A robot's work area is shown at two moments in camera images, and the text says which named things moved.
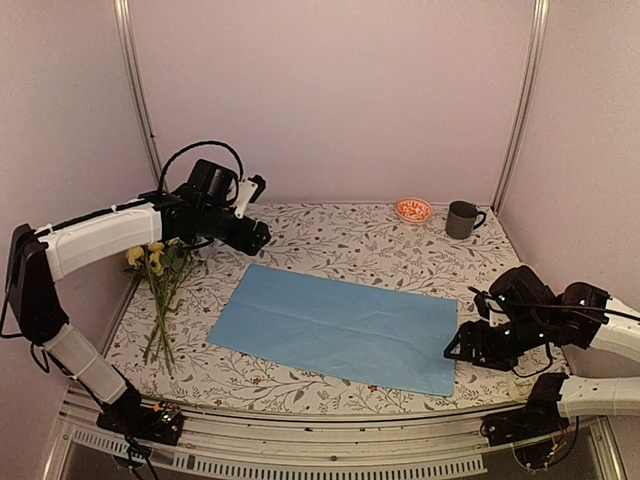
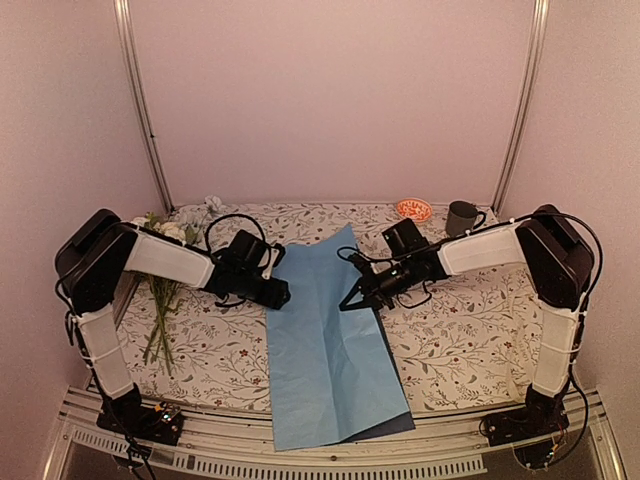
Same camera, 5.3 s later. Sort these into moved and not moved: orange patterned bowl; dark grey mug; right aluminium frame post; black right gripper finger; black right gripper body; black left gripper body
Moved: black right gripper body; black right gripper finger; black left gripper body
Not moved: orange patterned bowl; right aluminium frame post; dark grey mug
